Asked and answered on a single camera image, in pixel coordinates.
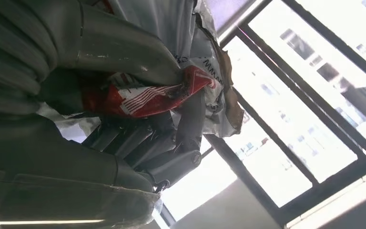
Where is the dark-framed window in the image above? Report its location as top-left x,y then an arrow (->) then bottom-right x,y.
159,0 -> 366,229

